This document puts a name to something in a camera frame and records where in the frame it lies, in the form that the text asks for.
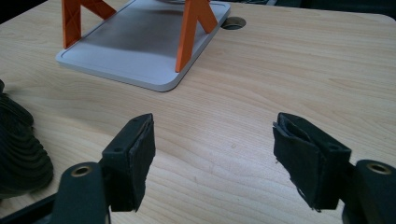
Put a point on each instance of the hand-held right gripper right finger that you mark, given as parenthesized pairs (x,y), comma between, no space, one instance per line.
(306,161)

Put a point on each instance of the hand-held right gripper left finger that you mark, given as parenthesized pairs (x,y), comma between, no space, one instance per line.
(130,161)

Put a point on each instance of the black ribbed rubber object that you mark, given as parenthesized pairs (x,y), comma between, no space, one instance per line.
(18,149)

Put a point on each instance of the grey metal tray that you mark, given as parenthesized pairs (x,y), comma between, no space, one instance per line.
(130,46)

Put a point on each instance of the orange plastic stand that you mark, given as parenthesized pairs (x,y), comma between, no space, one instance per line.
(190,31)

